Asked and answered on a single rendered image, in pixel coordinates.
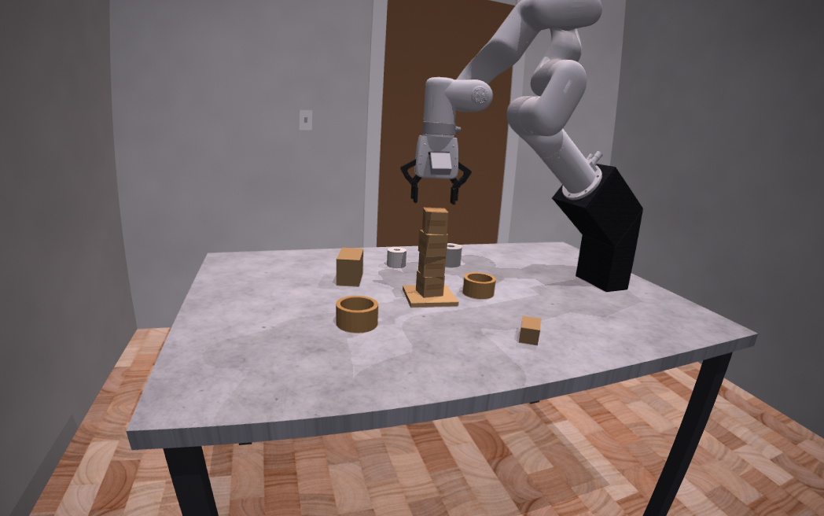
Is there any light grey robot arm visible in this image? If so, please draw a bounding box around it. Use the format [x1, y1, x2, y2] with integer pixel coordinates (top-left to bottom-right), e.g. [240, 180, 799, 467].
[422, 0, 602, 200]

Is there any light wooden square board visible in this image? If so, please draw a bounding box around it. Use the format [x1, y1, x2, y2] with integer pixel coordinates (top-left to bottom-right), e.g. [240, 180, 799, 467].
[403, 285, 458, 308]

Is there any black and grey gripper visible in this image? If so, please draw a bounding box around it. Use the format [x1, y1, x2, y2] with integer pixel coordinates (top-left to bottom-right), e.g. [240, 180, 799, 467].
[400, 134, 472, 205]

